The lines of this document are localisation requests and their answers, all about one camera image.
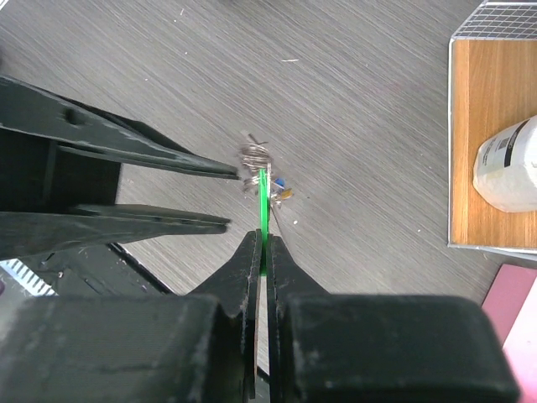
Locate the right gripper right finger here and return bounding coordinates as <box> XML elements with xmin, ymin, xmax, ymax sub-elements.
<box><xmin>268</xmin><ymin>236</ymin><xmax>520</xmax><ymax>402</ymax></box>

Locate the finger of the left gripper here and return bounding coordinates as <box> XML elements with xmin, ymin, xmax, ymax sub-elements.
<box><xmin>1</xmin><ymin>205</ymin><xmax>231</xmax><ymax>259</ymax></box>
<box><xmin>1</xmin><ymin>76</ymin><xmax>238</xmax><ymax>180</ymax></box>

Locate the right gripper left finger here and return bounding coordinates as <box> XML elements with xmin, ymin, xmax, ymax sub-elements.
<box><xmin>1</xmin><ymin>231</ymin><xmax>261</xmax><ymax>402</ymax></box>

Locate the green key tag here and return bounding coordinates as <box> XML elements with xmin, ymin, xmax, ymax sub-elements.
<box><xmin>258</xmin><ymin>169</ymin><xmax>269</xmax><ymax>276</ymax></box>

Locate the pink plastic tray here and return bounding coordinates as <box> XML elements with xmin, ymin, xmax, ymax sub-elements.
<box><xmin>482</xmin><ymin>264</ymin><xmax>536</xmax><ymax>402</ymax></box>

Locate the white toilet paper roll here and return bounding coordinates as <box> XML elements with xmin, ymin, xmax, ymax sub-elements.
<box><xmin>473</xmin><ymin>117</ymin><xmax>536</xmax><ymax>213</ymax></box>

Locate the white cable duct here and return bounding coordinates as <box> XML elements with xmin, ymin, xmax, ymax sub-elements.
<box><xmin>1</xmin><ymin>259</ymin><xmax>57</xmax><ymax>296</ymax></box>

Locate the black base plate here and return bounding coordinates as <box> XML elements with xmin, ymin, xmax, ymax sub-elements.
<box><xmin>33</xmin><ymin>243</ymin><xmax>173</xmax><ymax>297</ymax></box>

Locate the white wire wooden shelf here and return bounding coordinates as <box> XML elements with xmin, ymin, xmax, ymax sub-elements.
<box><xmin>447</xmin><ymin>1</ymin><xmax>536</xmax><ymax>259</ymax></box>

